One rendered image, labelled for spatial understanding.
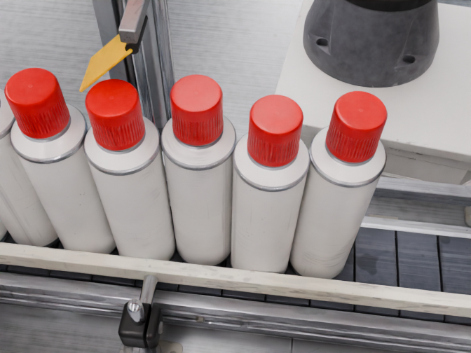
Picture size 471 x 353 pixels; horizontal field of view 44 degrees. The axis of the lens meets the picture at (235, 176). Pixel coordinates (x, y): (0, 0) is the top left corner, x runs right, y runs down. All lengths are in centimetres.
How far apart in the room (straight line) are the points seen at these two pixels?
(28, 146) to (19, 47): 41
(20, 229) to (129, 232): 11
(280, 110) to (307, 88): 28
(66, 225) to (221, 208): 13
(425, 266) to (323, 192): 18
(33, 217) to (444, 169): 40
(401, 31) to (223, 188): 29
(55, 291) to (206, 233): 15
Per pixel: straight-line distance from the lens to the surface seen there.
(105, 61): 37
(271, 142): 35
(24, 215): 50
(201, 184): 40
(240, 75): 73
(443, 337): 54
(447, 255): 57
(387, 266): 54
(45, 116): 39
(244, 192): 39
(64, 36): 80
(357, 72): 64
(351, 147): 37
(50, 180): 42
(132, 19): 34
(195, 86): 37
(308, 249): 47
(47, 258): 51
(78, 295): 53
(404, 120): 62
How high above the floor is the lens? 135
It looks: 56 degrees down
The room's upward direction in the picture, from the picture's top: 2 degrees clockwise
